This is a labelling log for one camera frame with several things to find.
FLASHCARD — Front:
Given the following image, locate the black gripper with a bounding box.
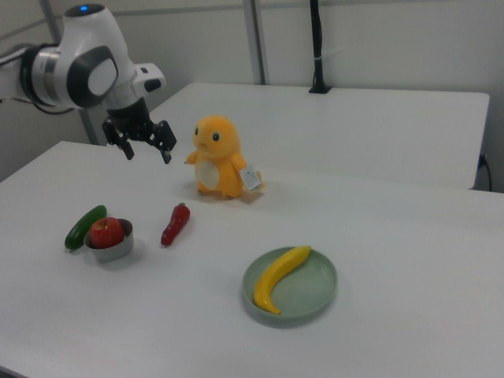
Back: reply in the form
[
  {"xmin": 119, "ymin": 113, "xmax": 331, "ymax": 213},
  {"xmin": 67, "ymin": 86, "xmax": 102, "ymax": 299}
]
[{"xmin": 102, "ymin": 97, "xmax": 178, "ymax": 165}]

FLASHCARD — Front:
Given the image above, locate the red chili pepper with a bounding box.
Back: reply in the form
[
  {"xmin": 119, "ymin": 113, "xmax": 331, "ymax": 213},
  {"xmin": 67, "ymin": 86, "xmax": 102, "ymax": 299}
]
[{"xmin": 160, "ymin": 202, "xmax": 191, "ymax": 248}]

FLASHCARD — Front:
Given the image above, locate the green plastic plate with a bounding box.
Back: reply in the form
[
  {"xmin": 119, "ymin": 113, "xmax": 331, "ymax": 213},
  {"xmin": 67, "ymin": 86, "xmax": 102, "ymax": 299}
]
[{"xmin": 241, "ymin": 246, "xmax": 339, "ymax": 328}]

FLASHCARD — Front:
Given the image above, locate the orange plush toy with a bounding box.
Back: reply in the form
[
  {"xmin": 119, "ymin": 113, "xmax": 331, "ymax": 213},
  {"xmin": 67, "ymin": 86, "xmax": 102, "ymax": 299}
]
[{"xmin": 183, "ymin": 113, "xmax": 267, "ymax": 199}]

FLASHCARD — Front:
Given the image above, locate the red apple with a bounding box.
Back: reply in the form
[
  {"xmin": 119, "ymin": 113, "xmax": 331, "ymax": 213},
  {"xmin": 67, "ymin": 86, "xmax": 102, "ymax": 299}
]
[{"xmin": 89, "ymin": 217, "xmax": 123, "ymax": 250}]

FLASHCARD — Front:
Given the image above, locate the green cucumber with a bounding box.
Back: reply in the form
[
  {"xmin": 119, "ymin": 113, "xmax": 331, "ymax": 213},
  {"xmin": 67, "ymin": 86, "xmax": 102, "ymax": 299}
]
[{"xmin": 65, "ymin": 204, "xmax": 108, "ymax": 251}]

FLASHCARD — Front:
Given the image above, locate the white paper plush tag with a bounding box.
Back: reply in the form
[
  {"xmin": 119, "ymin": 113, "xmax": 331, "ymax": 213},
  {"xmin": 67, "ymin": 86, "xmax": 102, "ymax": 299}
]
[{"xmin": 239, "ymin": 165, "xmax": 263, "ymax": 193}]

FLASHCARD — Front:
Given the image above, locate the round metal bowl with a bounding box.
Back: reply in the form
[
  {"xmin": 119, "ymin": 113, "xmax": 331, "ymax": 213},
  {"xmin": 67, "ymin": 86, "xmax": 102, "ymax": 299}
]
[{"xmin": 83, "ymin": 218, "xmax": 135, "ymax": 263}]

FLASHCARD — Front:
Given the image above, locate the yellow banana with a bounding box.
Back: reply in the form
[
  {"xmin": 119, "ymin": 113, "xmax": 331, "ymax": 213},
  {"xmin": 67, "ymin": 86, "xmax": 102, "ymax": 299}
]
[{"xmin": 253, "ymin": 245, "xmax": 313, "ymax": 315}]

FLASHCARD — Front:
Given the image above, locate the black pole with base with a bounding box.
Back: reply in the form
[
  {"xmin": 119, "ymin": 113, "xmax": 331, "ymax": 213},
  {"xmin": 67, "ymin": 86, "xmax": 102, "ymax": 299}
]
[{"xmin": 308, "ymin": 0, "xmax": 334, "ymax": 95}]

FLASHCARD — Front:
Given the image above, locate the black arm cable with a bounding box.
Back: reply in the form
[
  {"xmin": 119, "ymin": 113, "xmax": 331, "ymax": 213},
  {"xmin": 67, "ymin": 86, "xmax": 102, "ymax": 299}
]
[{"xmin": 0, "ymin": 94, "xmax": 76, "ymax": 116}]

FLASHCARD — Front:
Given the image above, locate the black wall cable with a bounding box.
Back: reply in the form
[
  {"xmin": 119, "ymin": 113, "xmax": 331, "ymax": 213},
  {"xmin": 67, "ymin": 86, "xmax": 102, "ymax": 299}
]
[{"xmin": 477, "ymin": 154, "xmax": 494, "ymax": 193}]

